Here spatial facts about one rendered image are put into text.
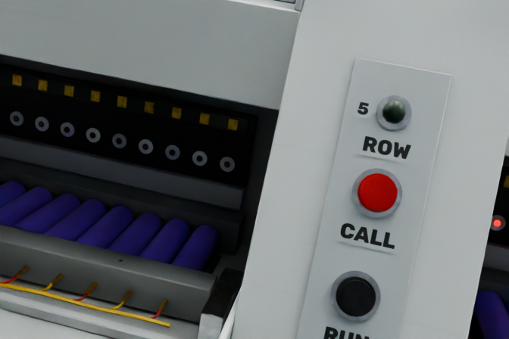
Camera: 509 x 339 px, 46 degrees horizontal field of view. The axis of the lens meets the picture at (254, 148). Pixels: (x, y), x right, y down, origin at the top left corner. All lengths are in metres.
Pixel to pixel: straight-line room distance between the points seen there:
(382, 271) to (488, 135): 0.07
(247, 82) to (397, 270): 0.10
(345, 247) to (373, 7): 0.10
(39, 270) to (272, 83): 0.18
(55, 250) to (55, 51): 0.12
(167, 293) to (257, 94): 0.13
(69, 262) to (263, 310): 0.13
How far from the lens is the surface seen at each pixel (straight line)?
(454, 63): 0.26
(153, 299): 0.34
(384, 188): 0.25
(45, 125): 0.47
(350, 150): 0.25
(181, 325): 0.34
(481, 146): 0.26
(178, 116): 0.43
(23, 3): 0.31
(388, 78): 0.26
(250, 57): 0.27
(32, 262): 0.36
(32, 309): 0.34
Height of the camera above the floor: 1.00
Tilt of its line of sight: 2 degrees up
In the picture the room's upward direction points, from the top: 12 degrees clockwise
